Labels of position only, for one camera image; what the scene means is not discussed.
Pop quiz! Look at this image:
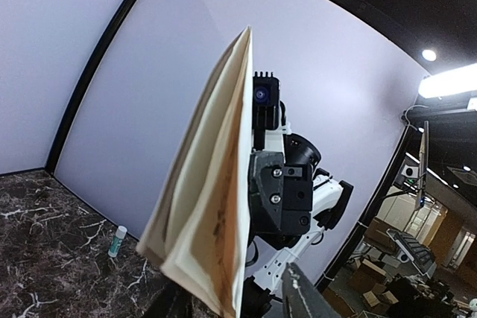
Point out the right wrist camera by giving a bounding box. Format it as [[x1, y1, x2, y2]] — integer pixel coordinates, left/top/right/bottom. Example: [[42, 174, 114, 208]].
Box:
[[252, 71, 280, 130]]

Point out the small white-capped glue bottle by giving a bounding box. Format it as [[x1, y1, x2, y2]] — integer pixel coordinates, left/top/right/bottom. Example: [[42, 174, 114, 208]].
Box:
[[108, 226, 127, 258]]

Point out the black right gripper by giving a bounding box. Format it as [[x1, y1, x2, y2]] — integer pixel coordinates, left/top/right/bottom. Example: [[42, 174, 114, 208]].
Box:
[[248, 133, 321, 247]]

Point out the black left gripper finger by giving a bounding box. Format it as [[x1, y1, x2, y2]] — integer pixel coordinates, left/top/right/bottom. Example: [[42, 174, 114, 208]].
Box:
[[282, 263, 340, 318]]

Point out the black frame corner post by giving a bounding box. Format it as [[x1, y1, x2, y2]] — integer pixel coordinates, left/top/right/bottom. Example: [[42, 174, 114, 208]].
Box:
[[44, 0, 138, 176]]

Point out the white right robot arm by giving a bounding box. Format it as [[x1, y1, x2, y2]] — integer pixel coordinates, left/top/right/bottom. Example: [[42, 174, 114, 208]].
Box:
[[241, 133, 353, 317]]

